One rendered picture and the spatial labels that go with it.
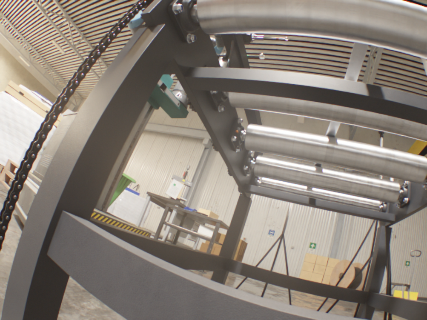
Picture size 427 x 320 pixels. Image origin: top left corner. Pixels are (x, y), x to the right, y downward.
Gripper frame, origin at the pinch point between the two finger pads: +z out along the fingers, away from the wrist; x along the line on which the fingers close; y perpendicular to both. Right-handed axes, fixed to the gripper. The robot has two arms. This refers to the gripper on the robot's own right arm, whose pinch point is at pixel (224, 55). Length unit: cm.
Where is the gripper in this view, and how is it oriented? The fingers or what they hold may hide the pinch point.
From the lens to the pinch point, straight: 112.3
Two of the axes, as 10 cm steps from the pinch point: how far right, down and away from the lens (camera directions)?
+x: -2.8, -4.4, -8.5
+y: -9.0, -1.8, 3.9
